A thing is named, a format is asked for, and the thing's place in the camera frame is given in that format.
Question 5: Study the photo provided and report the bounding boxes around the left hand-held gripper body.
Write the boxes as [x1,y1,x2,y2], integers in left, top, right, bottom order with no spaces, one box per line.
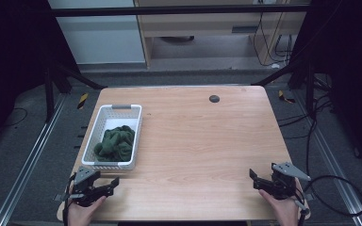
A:
[54,166,108,208]

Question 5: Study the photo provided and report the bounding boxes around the white cabinet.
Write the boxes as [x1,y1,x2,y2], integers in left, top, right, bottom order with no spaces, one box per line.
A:
[47,0,147,66]

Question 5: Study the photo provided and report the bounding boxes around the thin black floor cable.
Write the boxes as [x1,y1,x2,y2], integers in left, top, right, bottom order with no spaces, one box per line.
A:
[0,106,29,130]

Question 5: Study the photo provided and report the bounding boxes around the black floor cables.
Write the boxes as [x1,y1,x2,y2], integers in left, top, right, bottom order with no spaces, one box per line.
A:
[277,73,338,177]

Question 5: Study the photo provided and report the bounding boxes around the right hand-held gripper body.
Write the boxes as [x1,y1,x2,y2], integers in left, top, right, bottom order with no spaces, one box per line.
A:
[263,161,313,218]

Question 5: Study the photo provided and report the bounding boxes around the person's right hand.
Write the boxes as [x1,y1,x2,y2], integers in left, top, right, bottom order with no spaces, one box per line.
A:
[257,177,305,226]

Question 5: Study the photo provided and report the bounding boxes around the aluminium floor rail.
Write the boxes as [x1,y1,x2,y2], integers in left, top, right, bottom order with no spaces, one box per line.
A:
[293,89,362,226]
[0,93,68,226]

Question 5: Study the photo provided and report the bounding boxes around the dark curtain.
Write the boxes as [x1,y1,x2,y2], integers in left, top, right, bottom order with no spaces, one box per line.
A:
[288,0,362,175]
[0,0,81,154]

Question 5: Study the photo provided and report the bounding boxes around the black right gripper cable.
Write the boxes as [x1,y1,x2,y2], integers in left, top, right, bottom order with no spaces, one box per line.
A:
[301,174,362,226]

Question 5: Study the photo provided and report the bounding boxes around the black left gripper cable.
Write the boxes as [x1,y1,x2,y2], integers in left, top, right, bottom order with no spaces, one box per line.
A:
[61,173,77,226]

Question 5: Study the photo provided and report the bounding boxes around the black horizontal frame bar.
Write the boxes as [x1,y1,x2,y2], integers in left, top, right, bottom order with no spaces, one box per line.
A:
[48,3,313,18]

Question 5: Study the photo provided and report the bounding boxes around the white plastic basket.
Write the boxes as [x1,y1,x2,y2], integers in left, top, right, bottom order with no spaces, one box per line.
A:
[80,104,143,171]

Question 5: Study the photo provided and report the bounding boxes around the light wooden desk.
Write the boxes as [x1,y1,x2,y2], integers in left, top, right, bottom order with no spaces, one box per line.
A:
[133,0,311,69]

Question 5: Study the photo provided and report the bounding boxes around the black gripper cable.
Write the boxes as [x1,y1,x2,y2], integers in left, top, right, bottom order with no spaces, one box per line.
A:
[301,174,362,226]
[61,173,77,226]

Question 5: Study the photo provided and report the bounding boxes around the black hanging cables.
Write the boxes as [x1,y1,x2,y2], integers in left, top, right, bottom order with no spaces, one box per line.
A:
[252,11,294,68]

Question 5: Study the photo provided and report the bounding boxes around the dark green cloth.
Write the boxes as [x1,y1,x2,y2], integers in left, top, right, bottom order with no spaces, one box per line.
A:
[93,124,137,163]

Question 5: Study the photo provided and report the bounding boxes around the person's left hand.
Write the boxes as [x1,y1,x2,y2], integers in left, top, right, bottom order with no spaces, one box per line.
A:
[66,194,107,226]

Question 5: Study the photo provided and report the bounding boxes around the black metal stand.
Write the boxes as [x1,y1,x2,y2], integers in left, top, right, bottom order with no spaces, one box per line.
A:
[250,57,317,121]
[42,57,108,124]

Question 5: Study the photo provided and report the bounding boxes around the black and yellow tape strip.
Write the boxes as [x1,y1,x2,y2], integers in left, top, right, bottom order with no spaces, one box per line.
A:
[277,89,297,105]
[76,91,90,111]

